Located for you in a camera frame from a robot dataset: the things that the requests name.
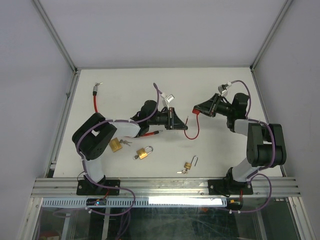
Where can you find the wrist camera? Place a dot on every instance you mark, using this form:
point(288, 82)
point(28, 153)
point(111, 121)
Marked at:
point(166, 99)
point(223, 89)

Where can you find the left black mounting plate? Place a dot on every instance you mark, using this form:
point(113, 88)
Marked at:
point(87, 188)

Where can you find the medium brass padlock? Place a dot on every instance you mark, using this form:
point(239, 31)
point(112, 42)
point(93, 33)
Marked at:
point(143, 152)

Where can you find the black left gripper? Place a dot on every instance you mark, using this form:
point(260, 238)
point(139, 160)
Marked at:
point(173, 121)

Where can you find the small brass long-shackle padlock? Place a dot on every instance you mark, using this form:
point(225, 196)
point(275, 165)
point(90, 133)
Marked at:
point(188, 165)

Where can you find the thick red cable lock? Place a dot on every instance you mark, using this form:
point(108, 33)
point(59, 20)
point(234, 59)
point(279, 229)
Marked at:
point(96, 100)

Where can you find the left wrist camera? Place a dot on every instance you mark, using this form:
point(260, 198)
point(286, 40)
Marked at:
point(166, 99)

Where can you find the black mounting plate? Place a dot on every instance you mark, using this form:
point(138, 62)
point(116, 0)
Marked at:
point(227, 188)
point(87, 188)

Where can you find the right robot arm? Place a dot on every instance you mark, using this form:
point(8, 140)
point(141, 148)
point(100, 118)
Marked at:
point(265, 146)

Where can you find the left aluminium frame post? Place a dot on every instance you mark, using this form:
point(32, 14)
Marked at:
point(54, 34)

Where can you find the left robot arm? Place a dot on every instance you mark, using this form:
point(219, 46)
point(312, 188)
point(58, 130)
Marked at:
point(97, 132)

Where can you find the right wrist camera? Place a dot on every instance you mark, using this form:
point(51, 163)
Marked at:
point(223, 89)

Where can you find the large brass padlock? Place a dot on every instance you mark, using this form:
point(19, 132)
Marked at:
point(117, 144)

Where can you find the white slotted cable duct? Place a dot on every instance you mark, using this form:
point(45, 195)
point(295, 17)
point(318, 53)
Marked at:
point(139, 202)

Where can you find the right aluminium frame post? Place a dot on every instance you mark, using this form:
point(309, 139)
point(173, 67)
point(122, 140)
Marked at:
point(271, 33)

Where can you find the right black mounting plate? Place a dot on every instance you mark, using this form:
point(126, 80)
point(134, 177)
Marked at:
point(227, 188)

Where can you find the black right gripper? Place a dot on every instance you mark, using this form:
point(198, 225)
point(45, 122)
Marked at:
point(208, 107)

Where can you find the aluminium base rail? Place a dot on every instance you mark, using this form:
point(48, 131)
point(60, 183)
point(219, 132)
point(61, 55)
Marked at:
point(277, 187)

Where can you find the aluminium frame post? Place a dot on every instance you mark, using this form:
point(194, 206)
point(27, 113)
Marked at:
point(54, 34)
point(271, 33)

